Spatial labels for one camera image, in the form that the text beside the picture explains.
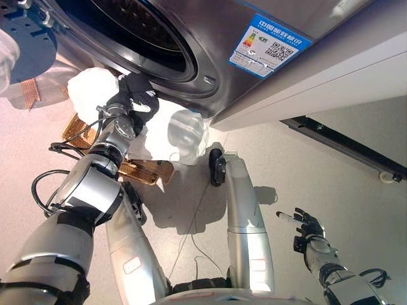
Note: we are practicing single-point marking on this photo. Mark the blue energy label sticker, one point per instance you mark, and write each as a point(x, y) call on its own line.
point(270, 44)

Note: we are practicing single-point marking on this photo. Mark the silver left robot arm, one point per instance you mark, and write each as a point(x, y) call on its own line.
point(86, 190)

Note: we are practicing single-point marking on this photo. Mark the white appliance surround panel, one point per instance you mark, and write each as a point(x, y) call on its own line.
point(318, 92)

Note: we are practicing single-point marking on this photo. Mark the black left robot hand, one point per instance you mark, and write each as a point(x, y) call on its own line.
point(127, 98)

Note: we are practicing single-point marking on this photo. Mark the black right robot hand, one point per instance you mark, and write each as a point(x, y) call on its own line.
point(310, 227)

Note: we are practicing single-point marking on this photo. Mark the black metal frame stand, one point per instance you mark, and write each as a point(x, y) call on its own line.
point(349, 143)

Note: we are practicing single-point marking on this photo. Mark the black robot foot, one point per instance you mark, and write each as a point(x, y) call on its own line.
point(217, 168)
point(138, 209)

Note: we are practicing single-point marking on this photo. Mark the grey robot torso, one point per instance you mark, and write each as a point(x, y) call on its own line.
point(222, 297)

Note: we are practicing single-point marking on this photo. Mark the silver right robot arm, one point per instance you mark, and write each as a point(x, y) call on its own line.
point(321, 254)

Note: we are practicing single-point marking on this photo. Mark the woven wicker laundry basket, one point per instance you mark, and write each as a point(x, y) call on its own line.
point(143, 173)

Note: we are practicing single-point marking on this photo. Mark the black right robot foot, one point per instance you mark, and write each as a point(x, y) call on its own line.
point(217, 168)

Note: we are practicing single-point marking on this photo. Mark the white garment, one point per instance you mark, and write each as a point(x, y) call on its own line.
point(89, 89)

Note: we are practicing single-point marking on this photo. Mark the silver right robot leg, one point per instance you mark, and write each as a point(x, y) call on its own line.
point(245, 222)

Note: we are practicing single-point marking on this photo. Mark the grey front-load washing machine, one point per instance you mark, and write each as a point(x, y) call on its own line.
point(222, 57)

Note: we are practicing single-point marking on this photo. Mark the black garment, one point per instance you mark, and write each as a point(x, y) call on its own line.
point(143, 84)

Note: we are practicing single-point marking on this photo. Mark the round glass washer door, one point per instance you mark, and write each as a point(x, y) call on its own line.
point(28, 47)

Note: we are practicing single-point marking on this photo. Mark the black left robot foot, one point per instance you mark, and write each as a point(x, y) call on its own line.
point(138, 209)

